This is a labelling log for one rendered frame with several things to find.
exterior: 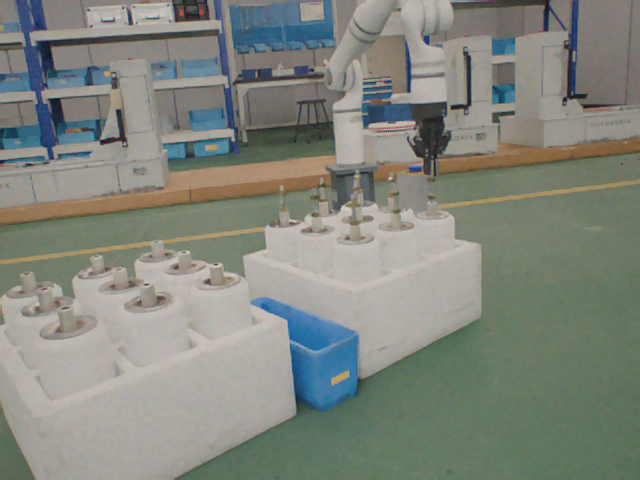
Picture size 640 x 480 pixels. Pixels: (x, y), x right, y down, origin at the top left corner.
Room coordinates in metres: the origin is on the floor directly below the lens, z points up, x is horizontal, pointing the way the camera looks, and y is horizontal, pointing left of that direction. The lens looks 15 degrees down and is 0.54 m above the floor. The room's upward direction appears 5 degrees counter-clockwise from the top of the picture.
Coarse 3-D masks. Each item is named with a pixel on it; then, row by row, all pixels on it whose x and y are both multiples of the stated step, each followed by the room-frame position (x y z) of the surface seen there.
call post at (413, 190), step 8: (400, 176) 1.44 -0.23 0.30; (408, 176) 1.42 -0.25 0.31; (416, 176) 1.40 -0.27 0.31; (400, 184) 1.44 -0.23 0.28; (408, 184) 1.42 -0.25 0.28; (416, 184) 1.40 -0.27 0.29; (424, 184) 1.41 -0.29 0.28; (400, 192) 1.44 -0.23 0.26; (408, 192) 1.42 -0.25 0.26; (416, 192) 1.40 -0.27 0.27; (424, 192) 1.41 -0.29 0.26; (400, 200) 1.44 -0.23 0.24; (408, 200) 1.42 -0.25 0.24; (416, 200) 1.40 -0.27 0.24; (424, 200) 1.41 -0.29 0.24; (416, 208) 1.40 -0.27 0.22; (424, 208) 1.41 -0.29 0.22
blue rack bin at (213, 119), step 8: (192, 112) 6.18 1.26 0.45; (200, 112) 6.19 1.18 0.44; (208, 112) 6.21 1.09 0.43; (216, 112) 6.23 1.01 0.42; (224, 112) 5.91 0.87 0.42; (192, 120) 6.17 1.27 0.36; (200, 120) 6.19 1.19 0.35; (208, 120) 6.20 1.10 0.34; (216, 120) 5.75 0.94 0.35; (224, 120) 5.77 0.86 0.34; (192, 128) 5.71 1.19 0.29; (200, 128) 5.73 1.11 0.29; (208, 128) 5.74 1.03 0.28; (216, 128) 5.76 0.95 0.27; (224, 128) 5.78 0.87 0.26
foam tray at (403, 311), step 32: (256, 256) 1.22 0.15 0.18; (448, 256) 1.10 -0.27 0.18; (480, 256) 1.17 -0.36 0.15; (256, 288) 1.20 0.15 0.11; (288, 288) 1.10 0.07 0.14; (320, 288) 1.01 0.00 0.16; (352, 288) 0.96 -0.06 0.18; (384, 288) 0.98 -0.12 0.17; (416, 288) 1.03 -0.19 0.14; (448, 288) 1.10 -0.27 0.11; (480, 288) 1.17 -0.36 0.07; (352, 320) 0.94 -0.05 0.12; (384, 320) 0.97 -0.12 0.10; (416, 320) 1.03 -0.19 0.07; (448, 320) 1.10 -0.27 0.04; (384, 352) 0.97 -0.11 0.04
